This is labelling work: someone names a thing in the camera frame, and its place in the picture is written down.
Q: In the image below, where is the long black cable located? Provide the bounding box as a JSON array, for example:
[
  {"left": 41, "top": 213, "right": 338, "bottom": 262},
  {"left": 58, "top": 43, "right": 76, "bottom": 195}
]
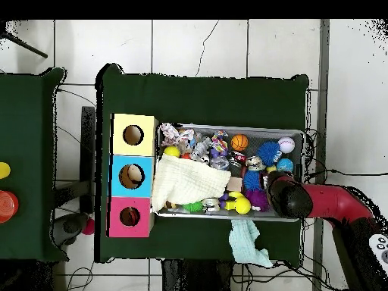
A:
[{"left": 305, "top": 168, "right": 388, "bottom": 177}]

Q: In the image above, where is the wooden box with three holes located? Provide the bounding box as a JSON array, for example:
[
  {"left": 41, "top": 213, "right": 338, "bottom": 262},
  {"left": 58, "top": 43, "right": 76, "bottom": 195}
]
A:
[{"left": 105, "top": 113, "right": 159, "bottom": 239}]

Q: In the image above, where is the cream muslin cloth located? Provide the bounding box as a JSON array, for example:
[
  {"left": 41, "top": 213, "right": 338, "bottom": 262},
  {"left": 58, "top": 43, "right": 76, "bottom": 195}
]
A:
[{"left": 151, "top": 153, "right": 232, "bottom": 213}]

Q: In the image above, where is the silver mesh bin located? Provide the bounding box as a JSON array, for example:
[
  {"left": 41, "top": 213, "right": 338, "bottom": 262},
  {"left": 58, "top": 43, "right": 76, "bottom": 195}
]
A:
[{"left": 153, "top": 122, "right": 305, "bottom": 222}]

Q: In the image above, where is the small orange basketball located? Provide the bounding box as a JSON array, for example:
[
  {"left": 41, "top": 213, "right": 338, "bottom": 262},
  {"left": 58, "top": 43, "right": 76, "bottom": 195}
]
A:
[{"left": 230, "top": 133, "right": 249, "bottom": 152}]

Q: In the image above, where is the smooth yellow ball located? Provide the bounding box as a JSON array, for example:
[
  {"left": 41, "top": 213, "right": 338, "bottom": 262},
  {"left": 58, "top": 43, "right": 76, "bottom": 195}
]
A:
[{"left": 163, "top": 145, "right": 181, "bottom": 158}]

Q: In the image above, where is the small white baseball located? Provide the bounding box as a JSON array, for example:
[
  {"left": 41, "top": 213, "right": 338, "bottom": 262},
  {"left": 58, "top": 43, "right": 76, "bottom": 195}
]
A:
[{"left": 277, "top": 136, "right": 296, "bottom": 155}]

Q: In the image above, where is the orange striped tiger plush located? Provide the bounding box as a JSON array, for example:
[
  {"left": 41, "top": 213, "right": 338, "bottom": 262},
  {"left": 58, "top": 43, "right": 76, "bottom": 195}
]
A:
[{"left": 120, "top": 208, "right": 140, "bottom": 226}]

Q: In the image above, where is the globe print ball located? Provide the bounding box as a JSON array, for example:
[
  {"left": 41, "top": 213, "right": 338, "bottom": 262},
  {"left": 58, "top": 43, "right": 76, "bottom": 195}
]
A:
[{"left": 276, "top": 158, "right": 294, "bottom": 173}]

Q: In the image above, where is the black rod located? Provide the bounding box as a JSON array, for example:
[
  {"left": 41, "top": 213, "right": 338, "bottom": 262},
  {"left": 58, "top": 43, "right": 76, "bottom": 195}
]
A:
[{"left": 0, "top": 30, "right": 49, "bottom": 59}]

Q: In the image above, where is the grey rounded object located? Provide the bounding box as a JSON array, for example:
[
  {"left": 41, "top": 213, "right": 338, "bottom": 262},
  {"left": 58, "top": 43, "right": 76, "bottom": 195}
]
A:
[{"left": 52, "top": 212, "right": 90, "bottom": 246}]

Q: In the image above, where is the dark green table cloth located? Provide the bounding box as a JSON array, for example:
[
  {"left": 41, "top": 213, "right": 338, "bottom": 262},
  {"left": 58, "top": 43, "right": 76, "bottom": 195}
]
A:
[
  {"left": 0, "top": 67, "right": 70, "bottom": 263},
  {"left": 95, "top": 63, "right": 310, "bottom": 268}
]

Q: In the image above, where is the purple knobbly toy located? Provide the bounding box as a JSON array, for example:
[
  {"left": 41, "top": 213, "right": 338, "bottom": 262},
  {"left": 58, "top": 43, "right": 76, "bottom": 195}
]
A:
[{"left": 245, "top": 189, "right": 271, "bottom": 212}]

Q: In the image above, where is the orange round object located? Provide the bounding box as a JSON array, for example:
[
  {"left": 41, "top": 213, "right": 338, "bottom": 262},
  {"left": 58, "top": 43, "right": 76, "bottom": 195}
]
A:
[{"left": 0, "top": 189, "right": 20, "bottom": 224}]

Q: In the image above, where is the mint green muslin cloth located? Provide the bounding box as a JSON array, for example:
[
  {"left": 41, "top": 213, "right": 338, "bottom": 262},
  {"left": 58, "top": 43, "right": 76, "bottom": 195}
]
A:
[{"left": 228, "top": 219, "right": 274, "bottom": 268}]

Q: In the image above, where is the blue spiky ball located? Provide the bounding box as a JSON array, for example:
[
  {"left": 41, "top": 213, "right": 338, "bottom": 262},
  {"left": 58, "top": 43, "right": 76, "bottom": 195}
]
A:
[
  {"left": 257, "top": 141, "right": 283, "bottom": 167},
  {"left": 242, "top": 169, "right": 262, "bottom": 192}
]

